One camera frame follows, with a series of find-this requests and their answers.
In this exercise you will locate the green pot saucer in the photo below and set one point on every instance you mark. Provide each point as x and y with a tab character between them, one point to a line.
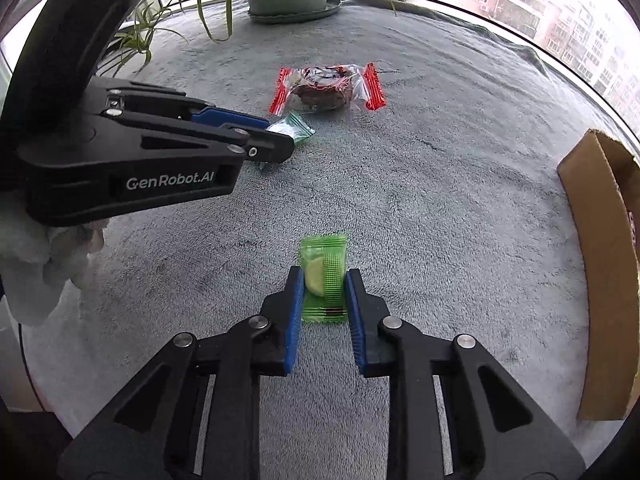
332	7

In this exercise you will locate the green leafy plant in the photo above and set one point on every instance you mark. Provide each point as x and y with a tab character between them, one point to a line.
132	40

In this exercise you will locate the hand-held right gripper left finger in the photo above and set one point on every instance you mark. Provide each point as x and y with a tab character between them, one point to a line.
295	320

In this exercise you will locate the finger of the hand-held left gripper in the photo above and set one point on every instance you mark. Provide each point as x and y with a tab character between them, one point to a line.
270	147
225	116

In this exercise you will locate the grey blanket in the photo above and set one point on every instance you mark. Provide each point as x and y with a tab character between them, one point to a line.
450	210

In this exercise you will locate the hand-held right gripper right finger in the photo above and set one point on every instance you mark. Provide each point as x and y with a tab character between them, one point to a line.
356	320

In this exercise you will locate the bright green candy packet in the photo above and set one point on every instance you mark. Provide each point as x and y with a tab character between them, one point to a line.
325	270

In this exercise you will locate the cardboard box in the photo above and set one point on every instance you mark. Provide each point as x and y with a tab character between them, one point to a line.
600	260

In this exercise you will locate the red wrapped brown snack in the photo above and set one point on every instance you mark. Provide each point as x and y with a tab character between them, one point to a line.
325	87

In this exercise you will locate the teal candy packet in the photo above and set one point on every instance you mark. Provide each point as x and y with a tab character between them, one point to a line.
296	127

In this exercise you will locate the person's left hand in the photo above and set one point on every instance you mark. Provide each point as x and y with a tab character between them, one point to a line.
35	260

